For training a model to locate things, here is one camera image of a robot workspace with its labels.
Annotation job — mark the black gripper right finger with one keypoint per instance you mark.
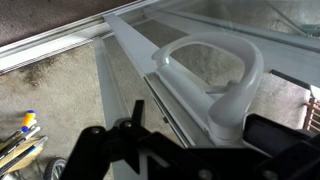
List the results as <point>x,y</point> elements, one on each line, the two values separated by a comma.
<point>286,150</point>

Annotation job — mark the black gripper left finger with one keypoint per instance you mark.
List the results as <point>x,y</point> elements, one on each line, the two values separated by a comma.
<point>90,150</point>

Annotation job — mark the white framed sliding glass door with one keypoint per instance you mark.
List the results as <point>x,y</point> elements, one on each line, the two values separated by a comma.
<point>131,46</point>

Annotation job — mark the brown wooden railing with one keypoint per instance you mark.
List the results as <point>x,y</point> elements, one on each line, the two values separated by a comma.
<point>313,115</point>

